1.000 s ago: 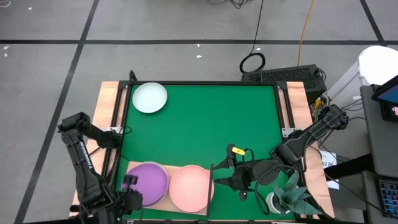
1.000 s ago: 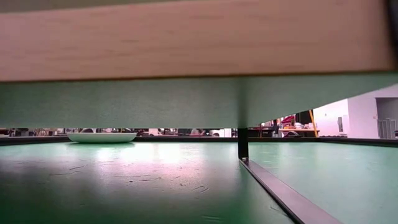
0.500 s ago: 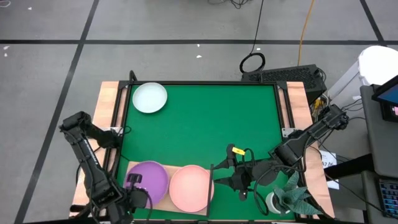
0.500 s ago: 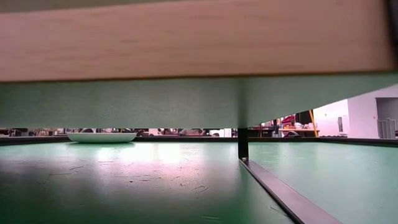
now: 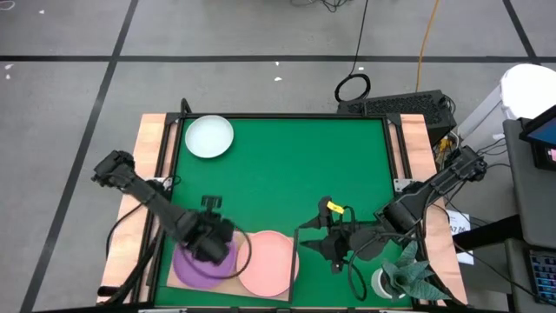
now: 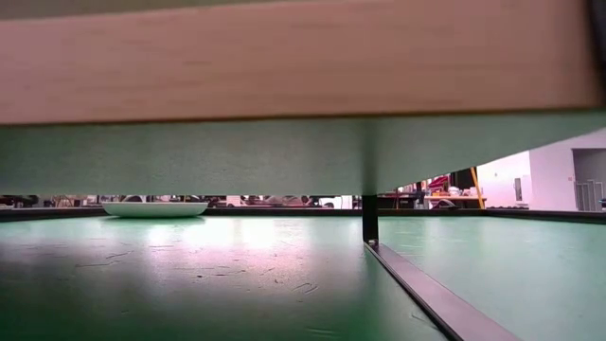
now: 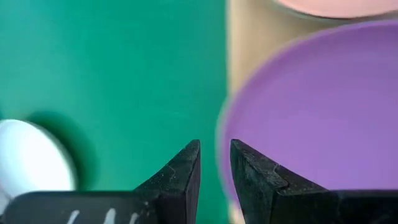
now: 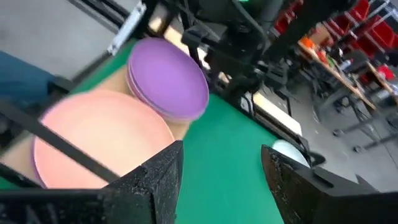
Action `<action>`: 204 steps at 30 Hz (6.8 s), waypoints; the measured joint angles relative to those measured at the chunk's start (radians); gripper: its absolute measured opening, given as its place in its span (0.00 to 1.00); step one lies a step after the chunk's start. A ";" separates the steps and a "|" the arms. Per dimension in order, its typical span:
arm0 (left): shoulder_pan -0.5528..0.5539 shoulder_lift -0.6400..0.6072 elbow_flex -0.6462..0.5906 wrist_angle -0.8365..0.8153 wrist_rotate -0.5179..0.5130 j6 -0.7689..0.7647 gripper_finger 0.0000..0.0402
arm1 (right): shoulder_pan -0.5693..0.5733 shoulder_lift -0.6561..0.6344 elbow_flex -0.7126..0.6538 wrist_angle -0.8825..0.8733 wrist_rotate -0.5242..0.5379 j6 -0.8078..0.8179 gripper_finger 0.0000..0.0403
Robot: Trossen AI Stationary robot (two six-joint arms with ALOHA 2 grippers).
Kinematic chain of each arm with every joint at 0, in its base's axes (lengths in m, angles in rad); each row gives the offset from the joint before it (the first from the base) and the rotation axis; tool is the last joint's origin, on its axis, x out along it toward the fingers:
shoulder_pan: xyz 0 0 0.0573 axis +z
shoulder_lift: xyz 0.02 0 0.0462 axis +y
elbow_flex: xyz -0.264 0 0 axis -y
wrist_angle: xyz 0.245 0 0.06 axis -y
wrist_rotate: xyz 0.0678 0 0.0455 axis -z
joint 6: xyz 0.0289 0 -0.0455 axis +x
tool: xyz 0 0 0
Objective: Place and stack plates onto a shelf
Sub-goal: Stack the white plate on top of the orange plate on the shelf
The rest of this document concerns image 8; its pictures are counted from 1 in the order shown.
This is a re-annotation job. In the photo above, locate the green table mat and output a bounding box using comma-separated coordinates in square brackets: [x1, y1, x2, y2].
[71, 40, 285, 224]

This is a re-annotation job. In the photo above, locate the blue object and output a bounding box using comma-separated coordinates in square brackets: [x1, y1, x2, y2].
[0, 51, 55, 105]

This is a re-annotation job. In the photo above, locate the red storage bin shelf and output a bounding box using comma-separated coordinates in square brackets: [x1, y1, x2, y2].
[273, 0, 398, 60]

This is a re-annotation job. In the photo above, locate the salmon pink plate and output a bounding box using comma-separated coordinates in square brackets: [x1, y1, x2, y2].
[30, 90, 175, 190]

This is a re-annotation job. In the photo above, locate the silver metal bracket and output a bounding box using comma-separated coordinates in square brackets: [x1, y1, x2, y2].
[107, 1, 147, 57]

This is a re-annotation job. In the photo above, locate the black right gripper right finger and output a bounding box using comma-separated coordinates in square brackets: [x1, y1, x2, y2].
[261, 145, 398, 224]

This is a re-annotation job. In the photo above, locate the light blue plate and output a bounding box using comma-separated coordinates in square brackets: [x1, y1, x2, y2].
[272, 139, 311, 169]

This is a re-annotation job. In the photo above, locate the wooden workbench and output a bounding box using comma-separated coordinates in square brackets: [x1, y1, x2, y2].
[298, 40, 377, 110]

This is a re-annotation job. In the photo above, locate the purple plate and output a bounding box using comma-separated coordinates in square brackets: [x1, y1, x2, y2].
[126, 37, 210, 121]

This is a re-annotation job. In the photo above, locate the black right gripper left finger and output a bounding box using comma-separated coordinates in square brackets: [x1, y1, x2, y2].
[0, 140, 185, 224]

